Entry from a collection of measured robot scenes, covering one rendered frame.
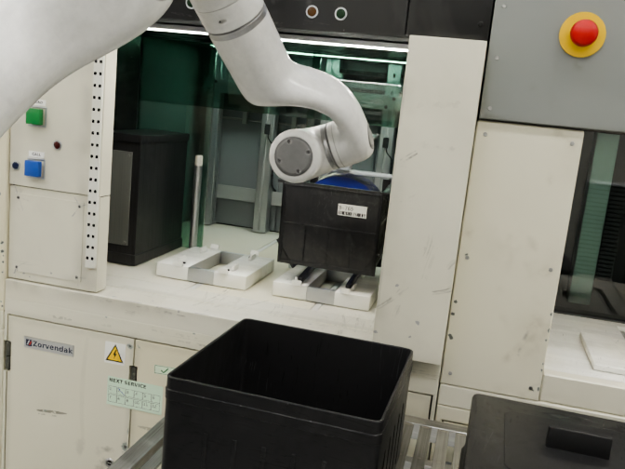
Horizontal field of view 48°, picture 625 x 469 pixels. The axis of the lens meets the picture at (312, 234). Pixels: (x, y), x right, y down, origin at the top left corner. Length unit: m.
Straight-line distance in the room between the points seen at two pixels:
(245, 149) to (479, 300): 1.18
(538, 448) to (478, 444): 0.08
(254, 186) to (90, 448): 1.01
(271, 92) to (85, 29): 0.34
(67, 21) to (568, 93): 0.76
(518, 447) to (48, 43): 0.75
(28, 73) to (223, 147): 1.51
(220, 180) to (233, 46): 1.29
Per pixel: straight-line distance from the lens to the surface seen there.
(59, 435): 1.59
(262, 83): 1.03
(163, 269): 1.59
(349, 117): 1.07
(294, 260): 1.49
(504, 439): 1.02
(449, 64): 1.15
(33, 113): 1.45
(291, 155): 1.09
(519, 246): 1.21
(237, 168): 2.24
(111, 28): 0.80
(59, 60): 0.80
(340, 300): 1.47
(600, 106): 1.20
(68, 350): 1.51
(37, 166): 1.46
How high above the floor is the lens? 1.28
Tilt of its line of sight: 11 degrees down
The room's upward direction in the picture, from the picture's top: 6 degrees clockwise
